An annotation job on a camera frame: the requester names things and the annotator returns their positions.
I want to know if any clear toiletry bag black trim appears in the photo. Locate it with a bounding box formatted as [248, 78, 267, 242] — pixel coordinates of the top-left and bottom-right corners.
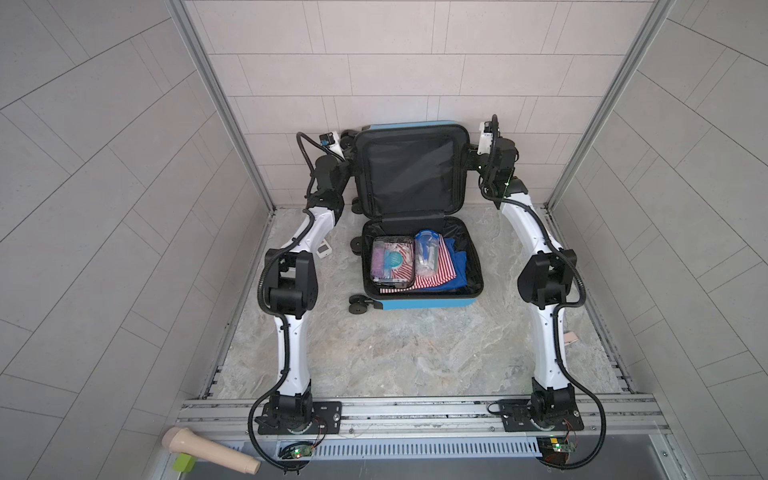
[370, 236, 415, 289]

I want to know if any blue shirt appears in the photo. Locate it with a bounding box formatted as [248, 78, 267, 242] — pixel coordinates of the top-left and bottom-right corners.
[431, 238, 468, 291]

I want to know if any blue suitcase black lining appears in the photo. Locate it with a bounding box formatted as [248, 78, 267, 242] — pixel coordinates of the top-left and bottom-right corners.
[341, 121, 484, 314]

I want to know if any red white striped shirt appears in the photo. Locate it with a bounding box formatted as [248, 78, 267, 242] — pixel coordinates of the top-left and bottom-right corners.
[368, 230, 466, 294]

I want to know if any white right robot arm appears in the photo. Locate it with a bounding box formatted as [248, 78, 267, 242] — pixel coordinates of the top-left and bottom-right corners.
[478, 133, 575, 430]

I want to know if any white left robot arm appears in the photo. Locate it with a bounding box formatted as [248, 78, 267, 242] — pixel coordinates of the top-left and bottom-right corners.
[257, 153, 350, 431]

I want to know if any white remote with barcode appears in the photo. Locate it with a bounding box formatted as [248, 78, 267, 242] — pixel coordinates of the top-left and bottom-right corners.
[317, 240, 333, 258]

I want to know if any pink mesh sponge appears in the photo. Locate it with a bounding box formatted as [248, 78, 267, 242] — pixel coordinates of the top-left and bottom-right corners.
[371, 241, 389, 281]

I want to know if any teal compressed towel puck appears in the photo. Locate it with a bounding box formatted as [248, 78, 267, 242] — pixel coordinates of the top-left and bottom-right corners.
[385, 250, 404, 271]

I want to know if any small pink white gadget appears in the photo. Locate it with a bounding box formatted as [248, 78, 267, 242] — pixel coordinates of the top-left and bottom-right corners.
[563, 332, 579, 346]

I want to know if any left circuit board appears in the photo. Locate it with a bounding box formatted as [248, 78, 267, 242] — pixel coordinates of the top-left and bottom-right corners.
[278, 441, 318, 461]

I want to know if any circuit board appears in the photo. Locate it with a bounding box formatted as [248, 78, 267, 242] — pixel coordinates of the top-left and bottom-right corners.
[537, 436, 578, 466]
[278, 441, 318, 461]

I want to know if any right circuit board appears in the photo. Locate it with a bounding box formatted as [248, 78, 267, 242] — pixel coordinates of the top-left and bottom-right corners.
[537, 436, 578, 466]

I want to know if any green sticky block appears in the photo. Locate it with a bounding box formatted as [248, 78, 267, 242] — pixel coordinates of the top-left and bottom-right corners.
[172, 453, 197, 473]

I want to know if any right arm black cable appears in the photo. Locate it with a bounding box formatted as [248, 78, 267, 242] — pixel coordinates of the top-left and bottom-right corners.
[478, 113, 607, 470]

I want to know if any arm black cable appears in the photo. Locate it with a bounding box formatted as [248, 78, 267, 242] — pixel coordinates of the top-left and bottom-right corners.
[478, 113, 607, 470]
[247, 131, 346, 472]

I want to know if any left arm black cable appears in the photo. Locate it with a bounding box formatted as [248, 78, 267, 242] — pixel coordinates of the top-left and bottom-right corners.
[247, 131, 346, 472]

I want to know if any aluminium corner post right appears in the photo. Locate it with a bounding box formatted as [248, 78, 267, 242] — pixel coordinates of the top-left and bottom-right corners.
[545, 0, 676, 212]

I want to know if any aluminium corner post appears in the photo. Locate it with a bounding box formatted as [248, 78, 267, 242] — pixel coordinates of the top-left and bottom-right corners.
[165, 0, 276, 212]
[545, 0, 676, 212]

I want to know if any aluminium corner post left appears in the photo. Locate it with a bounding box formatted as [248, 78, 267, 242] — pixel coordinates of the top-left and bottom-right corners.
[165, 0, 276, 212]

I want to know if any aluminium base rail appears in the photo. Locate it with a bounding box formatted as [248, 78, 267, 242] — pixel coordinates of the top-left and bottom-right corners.
[174, 394, 671, 442]

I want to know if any beige handle tool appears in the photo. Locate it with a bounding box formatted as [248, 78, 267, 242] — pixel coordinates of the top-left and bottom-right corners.
[162, 427, 261, 475]

